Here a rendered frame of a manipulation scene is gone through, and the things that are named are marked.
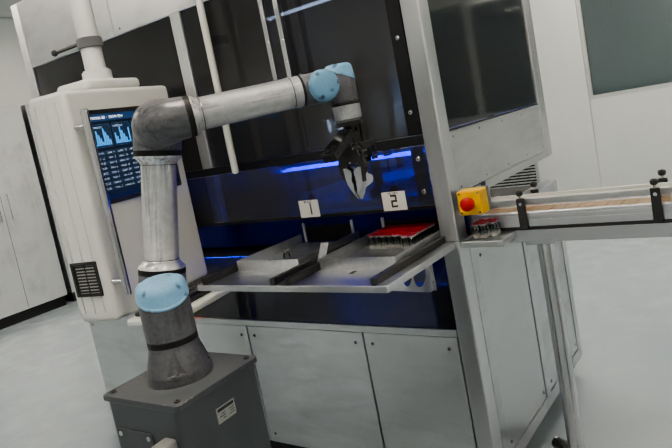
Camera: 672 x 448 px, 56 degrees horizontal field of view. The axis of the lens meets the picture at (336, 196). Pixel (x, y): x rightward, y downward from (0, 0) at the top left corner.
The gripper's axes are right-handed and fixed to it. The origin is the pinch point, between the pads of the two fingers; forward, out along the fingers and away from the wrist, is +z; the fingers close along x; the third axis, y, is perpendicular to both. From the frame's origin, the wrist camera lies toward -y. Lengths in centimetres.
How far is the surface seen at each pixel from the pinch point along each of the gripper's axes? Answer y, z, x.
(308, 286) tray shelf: -14.7, 21.3, 11.0
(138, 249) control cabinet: -19, 9, 84
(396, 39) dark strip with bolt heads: 27.1, -40.3, -2.8
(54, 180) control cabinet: -38, -20, 92
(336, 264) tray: -0.8, 19.4, 12.3
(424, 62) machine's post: 27.8, -32.0, -10.4
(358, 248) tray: 18.6, 20.3, 19.9
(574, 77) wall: 478, -14, 113
